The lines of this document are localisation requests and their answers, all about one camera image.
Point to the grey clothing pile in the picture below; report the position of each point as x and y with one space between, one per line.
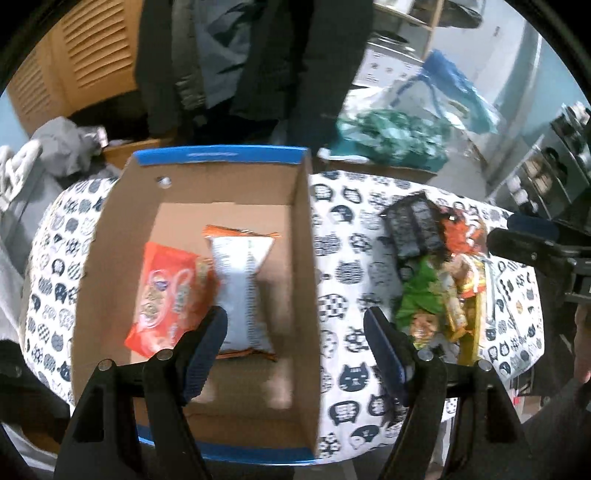
60 143

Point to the long yellow snack packet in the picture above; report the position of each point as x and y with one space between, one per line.
475 323

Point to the person's right hand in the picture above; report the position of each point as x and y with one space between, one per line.
584 346

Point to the white knit cloth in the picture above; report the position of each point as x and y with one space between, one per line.
18 170

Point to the grey hanging garment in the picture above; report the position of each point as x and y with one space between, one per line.
212 37

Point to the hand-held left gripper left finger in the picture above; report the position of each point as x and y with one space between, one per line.
207 344

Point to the brown cardboard carton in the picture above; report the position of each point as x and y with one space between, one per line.
369 167

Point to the white plastic bag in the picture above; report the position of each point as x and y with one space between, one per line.
378 99

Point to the cat printed tablecloth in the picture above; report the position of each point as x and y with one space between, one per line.
341 240

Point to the small picture snack packet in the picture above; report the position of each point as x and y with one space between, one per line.
425 330

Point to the wooden shelf frame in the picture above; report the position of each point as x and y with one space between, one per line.
431 23

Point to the wooden louvered cabinet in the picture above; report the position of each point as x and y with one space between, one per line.
92 46

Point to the white snack packet orange ends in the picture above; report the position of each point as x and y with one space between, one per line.
235 277

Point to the black hanging jacket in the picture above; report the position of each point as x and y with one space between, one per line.
295 69

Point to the metal shelf rack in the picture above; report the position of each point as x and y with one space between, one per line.
554 175

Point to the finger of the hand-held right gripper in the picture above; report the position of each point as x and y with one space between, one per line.
531 225
521 249

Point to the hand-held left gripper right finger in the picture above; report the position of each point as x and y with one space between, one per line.
383 350

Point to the person's right forearm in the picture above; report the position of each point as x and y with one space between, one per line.
558 434

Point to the blue plastic bag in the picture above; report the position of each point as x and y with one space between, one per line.
457 78

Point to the brown wooden board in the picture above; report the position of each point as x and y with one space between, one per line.
134 152

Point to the orange and black snack packet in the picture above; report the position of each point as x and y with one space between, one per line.
466 230

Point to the cardboard box with blue rim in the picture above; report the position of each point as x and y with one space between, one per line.
258 221

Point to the teal plastic bag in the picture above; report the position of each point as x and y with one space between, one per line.
392 134

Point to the green snack packet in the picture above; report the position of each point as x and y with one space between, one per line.
415 290

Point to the clear wrapped snack packet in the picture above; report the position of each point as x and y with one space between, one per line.
450 295

